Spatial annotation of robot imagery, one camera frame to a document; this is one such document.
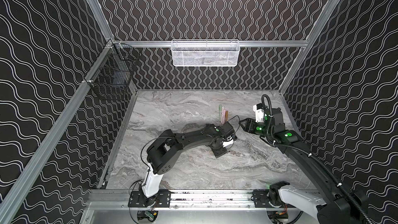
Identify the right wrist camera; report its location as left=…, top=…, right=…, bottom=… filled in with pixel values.
left=253, top=103, right=264, bottom=122

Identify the pink pen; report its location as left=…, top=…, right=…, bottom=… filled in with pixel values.
left=221, top=106, right=225, bottom=124

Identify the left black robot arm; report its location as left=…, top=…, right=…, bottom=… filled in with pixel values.
left=142, top=122, right=236, bottom=198

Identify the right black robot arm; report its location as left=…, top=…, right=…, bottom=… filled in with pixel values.
left=239, top=108, right=372, bottom=224

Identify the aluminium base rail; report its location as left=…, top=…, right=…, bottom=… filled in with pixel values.
left=88, top=189, right=338, bottom=209

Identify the white wire mesh basket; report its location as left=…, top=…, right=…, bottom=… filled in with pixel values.
left=171, top=39, right=240, bottom=67

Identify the black wire mesh basket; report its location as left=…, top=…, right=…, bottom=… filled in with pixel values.
left=87, top=44, right=132, bottom=101

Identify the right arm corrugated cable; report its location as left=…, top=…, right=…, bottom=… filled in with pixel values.
left=261, top=94, right=374, bottom=224

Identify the green pen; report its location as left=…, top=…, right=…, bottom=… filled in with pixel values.
left=218, top=104, right=222, bottom=122

